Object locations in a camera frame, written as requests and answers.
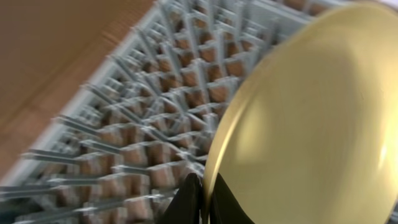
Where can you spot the grey dishwasher rack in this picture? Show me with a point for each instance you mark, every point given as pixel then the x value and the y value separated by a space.
pixel 123 147

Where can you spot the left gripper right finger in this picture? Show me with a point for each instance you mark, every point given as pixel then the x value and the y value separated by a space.
pixel 224 208

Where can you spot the yellow plate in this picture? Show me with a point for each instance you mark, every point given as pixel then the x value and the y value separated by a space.
pixel 311 134

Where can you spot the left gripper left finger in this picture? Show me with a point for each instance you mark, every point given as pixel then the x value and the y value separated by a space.
pixel 185 206

